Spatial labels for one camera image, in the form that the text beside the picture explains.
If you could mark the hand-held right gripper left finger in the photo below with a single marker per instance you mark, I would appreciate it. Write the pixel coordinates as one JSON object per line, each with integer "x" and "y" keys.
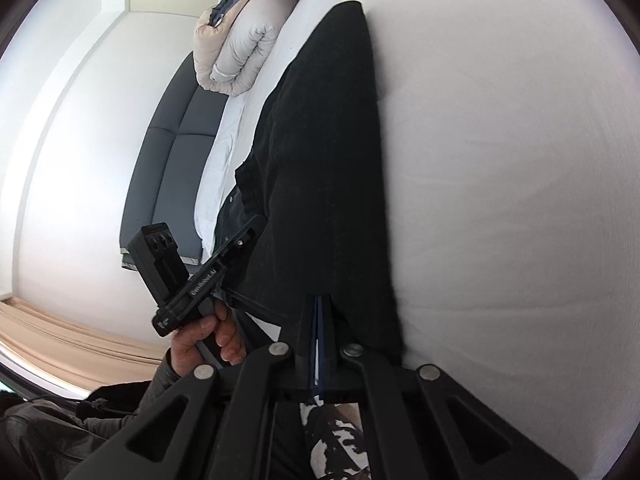
{"x": 312, "y": 340}

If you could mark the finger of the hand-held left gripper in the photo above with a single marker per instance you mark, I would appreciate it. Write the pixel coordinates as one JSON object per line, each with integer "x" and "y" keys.
{"x": 237, "y": 242}

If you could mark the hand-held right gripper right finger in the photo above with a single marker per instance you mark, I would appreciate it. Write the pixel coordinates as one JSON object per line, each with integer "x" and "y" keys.
{"x": 326, "y": 340}

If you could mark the black denim pants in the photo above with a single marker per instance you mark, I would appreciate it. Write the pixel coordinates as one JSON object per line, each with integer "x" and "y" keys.
{"x": 320, "y": 185}

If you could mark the person's left forearm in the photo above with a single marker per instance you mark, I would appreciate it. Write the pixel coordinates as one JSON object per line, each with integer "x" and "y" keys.
{"x": 145, "y": 392}

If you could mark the person's left hand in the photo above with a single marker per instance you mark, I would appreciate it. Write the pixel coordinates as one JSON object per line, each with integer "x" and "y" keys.
{"x": 210, "y": 337}

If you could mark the person's black white patterned trousers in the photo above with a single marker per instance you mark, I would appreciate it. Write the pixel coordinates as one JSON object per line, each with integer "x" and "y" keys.
{"x": 332, "y": 440}

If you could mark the grey padded headboard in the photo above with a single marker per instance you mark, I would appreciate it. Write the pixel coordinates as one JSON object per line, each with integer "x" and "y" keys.
{"x": 170, "y": 160}

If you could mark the folded beige white duvet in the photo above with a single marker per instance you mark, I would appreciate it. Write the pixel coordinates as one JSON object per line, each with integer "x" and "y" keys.
{"x": 240, "y": 50}

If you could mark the person's dark jacket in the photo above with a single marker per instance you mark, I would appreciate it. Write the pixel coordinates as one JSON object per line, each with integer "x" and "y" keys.
{"x": 45, "y": 440}

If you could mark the bed with white sheet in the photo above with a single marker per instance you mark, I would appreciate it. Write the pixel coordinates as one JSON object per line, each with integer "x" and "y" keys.
{"x": 500, "y": 185}

